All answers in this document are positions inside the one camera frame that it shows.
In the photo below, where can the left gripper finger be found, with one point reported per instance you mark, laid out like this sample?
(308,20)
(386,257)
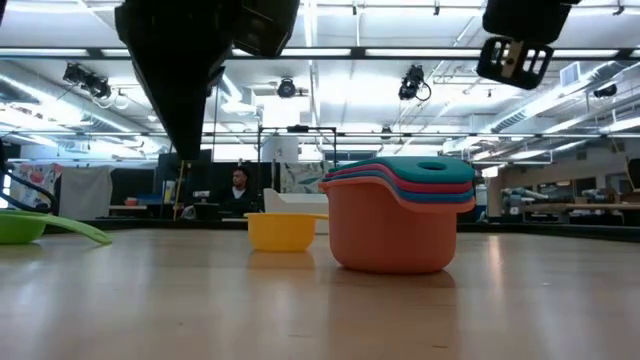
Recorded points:
(180,60)

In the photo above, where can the white plastic basket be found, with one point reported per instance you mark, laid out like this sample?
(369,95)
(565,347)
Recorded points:
(295,202)

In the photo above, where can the red measuring cup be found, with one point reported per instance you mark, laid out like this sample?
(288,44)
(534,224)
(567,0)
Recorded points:
(440,196)
(440,187)

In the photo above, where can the teal measuring cup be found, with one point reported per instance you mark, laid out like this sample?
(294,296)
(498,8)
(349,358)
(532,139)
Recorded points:
(400,170)

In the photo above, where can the yellow measuring cup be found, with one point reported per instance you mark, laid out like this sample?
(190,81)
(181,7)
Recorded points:
(280,232)

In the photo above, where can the green measuring cup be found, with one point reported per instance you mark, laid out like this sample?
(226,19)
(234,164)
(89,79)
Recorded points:
(20,227)

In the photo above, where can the orange measuring cup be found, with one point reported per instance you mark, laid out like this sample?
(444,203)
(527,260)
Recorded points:
(390,235)

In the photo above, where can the grey background robot arm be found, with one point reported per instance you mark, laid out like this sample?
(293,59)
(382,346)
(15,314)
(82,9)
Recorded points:
(520,194)

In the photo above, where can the round black ceiling lamp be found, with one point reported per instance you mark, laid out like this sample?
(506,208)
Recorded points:
(286,88)

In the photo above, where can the white vent grille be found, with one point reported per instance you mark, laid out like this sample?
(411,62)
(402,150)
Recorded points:
(570,75)

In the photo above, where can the black ceiling lamp pair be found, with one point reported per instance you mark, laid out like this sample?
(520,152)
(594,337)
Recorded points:
(95,85)

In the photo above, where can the black overhead crossbeam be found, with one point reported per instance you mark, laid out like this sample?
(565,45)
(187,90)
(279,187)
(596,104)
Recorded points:
(357,52)

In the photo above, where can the thin black crossbeam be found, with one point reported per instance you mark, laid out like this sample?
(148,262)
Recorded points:
(500,135)

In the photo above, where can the black partition panel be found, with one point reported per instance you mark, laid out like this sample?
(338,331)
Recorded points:
(197,180)

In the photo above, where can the white cylindrical tank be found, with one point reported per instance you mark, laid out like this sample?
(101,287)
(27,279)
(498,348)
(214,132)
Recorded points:
(280,150)

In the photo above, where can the blue storage bin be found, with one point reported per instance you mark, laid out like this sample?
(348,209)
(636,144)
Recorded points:
(150,200)

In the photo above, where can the person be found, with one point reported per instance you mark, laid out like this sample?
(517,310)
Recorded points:
(240,195)

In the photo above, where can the grey hanging cloth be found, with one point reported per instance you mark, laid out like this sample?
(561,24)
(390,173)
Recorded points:
(85,192)

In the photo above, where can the floral print cloth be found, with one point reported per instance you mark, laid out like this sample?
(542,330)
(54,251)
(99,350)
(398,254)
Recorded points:
(37,175)

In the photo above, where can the wooden workbench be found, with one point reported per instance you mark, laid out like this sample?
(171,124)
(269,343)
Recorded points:
(610,206)

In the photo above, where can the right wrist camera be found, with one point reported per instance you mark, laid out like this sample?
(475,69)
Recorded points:
(514,59)

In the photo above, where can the silver ventilation duct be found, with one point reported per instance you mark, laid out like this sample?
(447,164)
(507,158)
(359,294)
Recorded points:
(530,107)
(60,107)

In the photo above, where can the black metal frame stand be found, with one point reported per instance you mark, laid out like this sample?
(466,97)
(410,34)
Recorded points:
(298,128)

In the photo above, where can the black aluminium table frame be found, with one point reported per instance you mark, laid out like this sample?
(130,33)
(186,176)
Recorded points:
(525,229)

